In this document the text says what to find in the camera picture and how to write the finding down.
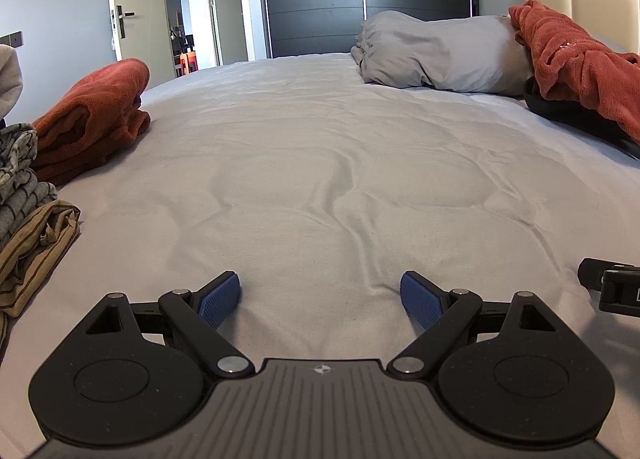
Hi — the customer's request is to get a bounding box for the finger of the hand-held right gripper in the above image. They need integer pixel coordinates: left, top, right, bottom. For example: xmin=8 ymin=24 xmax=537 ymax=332
xmin=577 ymin=257 xmax=640 ymax=290
xmin=599 ymin=269 xmax=640 ymax=315

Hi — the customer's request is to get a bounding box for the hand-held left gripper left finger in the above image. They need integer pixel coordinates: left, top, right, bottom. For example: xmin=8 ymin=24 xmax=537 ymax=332
xmin=85 ymin=270 xmax=257 ymax=381

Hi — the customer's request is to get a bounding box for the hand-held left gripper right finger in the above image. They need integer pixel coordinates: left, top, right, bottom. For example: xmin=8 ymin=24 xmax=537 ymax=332
xmin=385 ymin=270 xmax=558 ymax=381

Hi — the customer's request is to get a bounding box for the rust fleece robe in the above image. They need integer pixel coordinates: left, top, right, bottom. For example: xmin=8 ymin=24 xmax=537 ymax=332
xmin=509 ymin=0 xmax=640 ymax=145

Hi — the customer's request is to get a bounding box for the white bed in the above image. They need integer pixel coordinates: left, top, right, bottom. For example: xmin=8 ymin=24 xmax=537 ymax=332
xmin=0 ymin=52 xmax=640 ymax=390

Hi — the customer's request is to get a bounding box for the black garment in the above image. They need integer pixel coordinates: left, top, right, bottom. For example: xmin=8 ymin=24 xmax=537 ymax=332
xmin=522 ymin=76 xmax=640 ymax=160

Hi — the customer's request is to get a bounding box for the tan striped garment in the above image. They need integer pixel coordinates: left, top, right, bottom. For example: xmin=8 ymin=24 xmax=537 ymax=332
xmin=0 ymin=200 xmax=82 ymax=340

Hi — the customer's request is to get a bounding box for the folded rust fleece garment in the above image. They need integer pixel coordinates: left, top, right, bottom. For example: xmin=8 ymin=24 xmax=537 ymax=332
xmin=32 ymin=59 xmax=152 ymax=187

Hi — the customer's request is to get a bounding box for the grey striped garment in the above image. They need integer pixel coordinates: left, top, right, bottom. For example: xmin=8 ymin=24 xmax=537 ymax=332
xmin=0 ymin=123 xmax=58 ymax=250

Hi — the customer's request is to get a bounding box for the grey pillow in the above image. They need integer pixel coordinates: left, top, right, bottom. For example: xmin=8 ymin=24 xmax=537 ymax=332
xmin=350 ymin=10 xmax=535 ymax=97

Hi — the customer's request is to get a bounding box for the cream padded headboard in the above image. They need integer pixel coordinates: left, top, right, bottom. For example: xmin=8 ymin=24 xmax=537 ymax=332
xmin=524 ymin=0 xmax=640 ymax=56

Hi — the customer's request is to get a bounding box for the white garment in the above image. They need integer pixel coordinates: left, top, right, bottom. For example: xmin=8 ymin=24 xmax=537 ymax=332
xmin=0 ymin=44 xmax=24 ymax=121

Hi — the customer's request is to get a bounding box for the black door handle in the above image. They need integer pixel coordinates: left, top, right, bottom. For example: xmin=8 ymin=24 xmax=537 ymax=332
xmin=110 ymin=4 xmax=136 ymax=38

